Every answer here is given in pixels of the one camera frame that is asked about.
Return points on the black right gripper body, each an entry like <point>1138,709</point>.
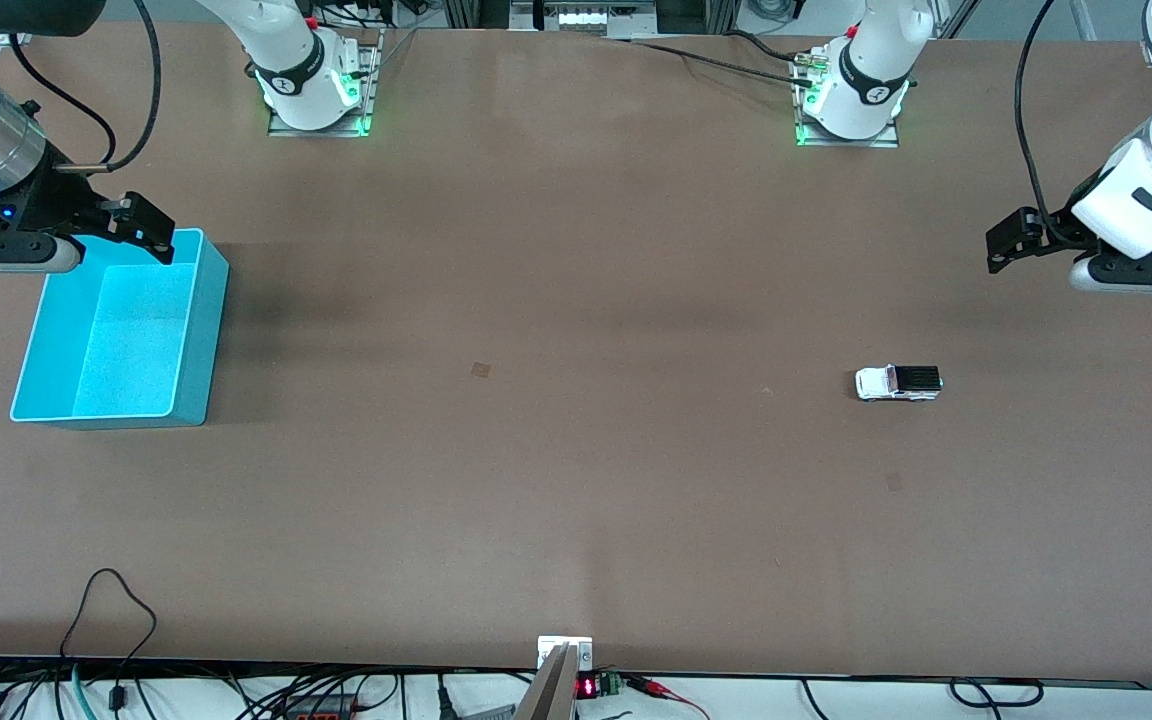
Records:
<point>53,201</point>

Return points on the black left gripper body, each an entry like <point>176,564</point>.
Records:
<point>1060,226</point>

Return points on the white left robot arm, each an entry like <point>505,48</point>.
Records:
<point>866,70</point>

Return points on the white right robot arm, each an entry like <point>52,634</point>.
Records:
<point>291,60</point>

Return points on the turquoise plastic bin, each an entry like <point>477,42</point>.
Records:
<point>126,340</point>

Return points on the white lit device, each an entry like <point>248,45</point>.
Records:
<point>606,18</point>

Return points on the orange black power strip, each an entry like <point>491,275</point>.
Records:
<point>321,714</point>

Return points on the red black clip leads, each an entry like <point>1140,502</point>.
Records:
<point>656,687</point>

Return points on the white mounting plate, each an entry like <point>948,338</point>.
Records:
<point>581,655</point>

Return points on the red digit display module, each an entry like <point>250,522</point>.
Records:
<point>586,687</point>

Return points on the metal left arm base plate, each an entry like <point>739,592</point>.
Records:
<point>886,142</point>

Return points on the silver corner bracket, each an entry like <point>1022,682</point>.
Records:
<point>16,40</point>

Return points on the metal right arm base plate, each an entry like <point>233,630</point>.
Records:
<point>366,120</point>

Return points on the aluminium frame rack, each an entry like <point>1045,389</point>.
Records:
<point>526,15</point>

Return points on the grey camera pole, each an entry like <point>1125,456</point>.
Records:
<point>548,695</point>

